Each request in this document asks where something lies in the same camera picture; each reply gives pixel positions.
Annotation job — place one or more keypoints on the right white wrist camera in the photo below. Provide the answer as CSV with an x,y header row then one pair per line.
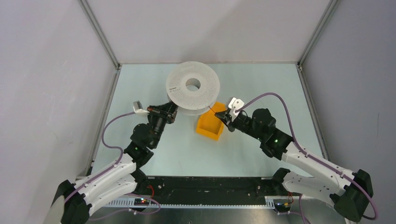
x,y
235,105

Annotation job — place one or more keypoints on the right controller board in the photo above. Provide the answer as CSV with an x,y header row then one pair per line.
x,y
281,207

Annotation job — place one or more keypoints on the left controller board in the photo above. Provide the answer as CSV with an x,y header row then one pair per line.
x,y
141,202

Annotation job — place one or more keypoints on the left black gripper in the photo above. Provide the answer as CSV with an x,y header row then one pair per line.
x,y
166,111

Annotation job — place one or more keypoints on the aluminium frame post right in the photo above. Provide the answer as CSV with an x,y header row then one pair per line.
x,y
319,29

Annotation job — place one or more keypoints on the orange plastic bin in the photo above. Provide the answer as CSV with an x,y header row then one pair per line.
x,y
210,126

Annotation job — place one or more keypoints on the aluminium frame post left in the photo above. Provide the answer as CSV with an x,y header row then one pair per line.
x,y
99,32

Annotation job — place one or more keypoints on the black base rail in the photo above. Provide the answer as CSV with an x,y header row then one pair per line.
x,y
222,191

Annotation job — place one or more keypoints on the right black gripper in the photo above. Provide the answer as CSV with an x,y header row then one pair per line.
x,y
225,116

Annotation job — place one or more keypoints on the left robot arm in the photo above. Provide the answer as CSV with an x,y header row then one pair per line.
x,y
82,198

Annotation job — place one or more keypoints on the white perforated cable spool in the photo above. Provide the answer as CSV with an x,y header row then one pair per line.
x,y
193,87

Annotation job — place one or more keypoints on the controller board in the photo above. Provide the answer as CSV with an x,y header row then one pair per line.
x,y
141,202
281,207

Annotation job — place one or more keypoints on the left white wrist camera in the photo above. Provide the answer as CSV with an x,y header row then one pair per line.
x,y
138,109

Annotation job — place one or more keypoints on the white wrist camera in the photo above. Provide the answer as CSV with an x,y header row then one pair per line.
x,y
138,109
235,105

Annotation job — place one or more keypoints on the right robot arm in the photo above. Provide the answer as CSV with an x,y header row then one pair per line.
x,y
348,192

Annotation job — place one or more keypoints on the aluminium frame post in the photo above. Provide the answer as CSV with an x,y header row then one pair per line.
x,y
99,32
319,29

